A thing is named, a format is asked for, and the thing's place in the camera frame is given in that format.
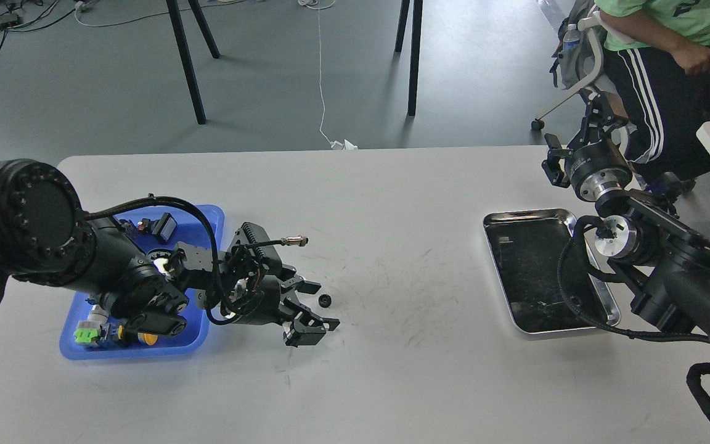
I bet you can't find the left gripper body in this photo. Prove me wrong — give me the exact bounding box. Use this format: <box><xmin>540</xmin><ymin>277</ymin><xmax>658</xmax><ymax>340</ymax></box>
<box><xmin>225</xmin><ymin>275</ymin><xmax>291</xmax><ymax>325</ymax></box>

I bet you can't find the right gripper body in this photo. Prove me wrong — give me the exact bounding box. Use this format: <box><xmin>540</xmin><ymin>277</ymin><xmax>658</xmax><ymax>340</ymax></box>
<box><xmin>565</xmin><ymin>141</ymin><xmax>633</xmax><ymax>202</ymax></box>

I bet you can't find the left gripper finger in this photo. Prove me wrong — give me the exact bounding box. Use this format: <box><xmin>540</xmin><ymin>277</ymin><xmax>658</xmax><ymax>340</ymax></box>
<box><xmin>279</xmin><ymin>275</ymin><xmax>322</xmax><ymax>295</ymax></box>
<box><xmin>280</xmin><ymin>306</ymin><xmax>340</xmax><ymax>347</ymax></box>

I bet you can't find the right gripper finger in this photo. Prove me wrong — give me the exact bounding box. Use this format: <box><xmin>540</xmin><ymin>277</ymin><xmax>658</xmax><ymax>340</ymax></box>
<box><xmin>542</xmin><ymin>134</ymin><xmax>571</xmax><ymax>188</ymax></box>
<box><xmin>581</xmin><ymin>92</ymin><xmax>629</xmax><ymax>149</ymax></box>

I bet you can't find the small black gear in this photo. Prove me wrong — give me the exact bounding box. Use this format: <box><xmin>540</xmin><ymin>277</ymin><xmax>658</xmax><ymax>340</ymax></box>
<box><xmin>317</xmin><ymin>294</ymin><xmax>332</xmax><ymax>308</ymax></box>

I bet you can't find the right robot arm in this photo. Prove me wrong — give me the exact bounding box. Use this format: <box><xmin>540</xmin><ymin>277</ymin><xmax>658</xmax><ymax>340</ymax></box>
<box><xmin>542</xmin><ymin>87</ymin><xmax>710</xmax><ymax>422</ymax></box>

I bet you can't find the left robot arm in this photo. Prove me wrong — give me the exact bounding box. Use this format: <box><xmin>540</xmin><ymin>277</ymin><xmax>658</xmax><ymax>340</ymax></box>
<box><xmin>0</xmin><ymin>159</ymin><xmax>340</xmax><ymax>349</ymax></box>

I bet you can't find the white office chair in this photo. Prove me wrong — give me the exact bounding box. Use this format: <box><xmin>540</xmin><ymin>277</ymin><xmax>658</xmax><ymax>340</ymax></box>
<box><xmin>531</xmin><ymin>0</ymin><xmax>698</xmax><ymax>193</ymax></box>

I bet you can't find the metal tray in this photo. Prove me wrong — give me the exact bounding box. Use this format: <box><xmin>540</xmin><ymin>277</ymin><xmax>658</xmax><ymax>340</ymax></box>
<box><xmin>483</xmin><ymin>208</ymin><xmax>621</xmax><ymax>339</ymax></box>

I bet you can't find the seated person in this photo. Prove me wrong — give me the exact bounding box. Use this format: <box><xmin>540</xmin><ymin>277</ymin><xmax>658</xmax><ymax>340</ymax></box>
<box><xmin>595</xmin><ymin>1</ymin><xmax>710</xmax><ymax>184</ymax></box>

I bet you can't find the blue plastic tray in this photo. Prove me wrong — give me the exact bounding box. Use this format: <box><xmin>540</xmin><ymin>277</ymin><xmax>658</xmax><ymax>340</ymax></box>
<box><xmin>59</xmin><ymin>206</ymin><xmax>210</xmax><ymax>361</ymax></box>

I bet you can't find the yellow push button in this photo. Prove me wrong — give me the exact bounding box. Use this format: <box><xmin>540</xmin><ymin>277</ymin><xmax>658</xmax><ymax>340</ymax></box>
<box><xmin>136</xmin><ymin>332</ymin><xmax>159</xmax><ymax>347</ymax></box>

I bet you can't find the black square push button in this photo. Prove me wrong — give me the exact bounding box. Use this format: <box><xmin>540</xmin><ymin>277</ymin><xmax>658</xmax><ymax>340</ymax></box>
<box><xmin>136</xmin><ymin>213</ymin><xmax>178</xmax><ymax>244</ymax></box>

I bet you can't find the black table leg right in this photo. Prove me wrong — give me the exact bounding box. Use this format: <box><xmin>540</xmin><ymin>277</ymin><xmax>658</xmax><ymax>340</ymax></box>
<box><xmin>394</xmin><ymin>0</ymin><xmax>425</xmax><ymax>117</ymax></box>

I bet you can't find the black table leg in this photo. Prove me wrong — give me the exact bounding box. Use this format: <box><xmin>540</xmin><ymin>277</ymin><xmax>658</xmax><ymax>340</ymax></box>
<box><xmin>166</xmin><ymin>0</ymin><xmax>221</xmax><ymax>125</ymax></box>
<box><xmin>394</xmin><ymin>0</ymin><xmax>425</xmax><ymax>117</ymax></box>

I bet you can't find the black table leg left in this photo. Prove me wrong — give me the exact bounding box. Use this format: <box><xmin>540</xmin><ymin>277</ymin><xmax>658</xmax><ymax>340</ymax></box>
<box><xmin>166</xmin><ymin>0</ymin><xmax>221</xmax><ymax>125</ymax></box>

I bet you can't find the blue black switch block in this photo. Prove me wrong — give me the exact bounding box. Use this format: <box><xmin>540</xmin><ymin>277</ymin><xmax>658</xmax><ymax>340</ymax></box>
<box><xmin>116</xmin><ymin>219</ymin><xmax>138</xmax><ymax>239</ymax></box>

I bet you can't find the green switch component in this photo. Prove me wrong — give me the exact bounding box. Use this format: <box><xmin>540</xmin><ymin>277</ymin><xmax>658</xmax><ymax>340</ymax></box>
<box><xmin>73</xmin><ymin>305</ymin><xmax>114</xmax><ymax>349</ymax></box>

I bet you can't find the white cable on floor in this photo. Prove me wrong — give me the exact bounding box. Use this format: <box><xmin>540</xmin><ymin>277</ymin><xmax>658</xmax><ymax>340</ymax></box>
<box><xmin>298</xmin><ymin>0</ymin><xmax>359</xmax><ymax>150</ymax></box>

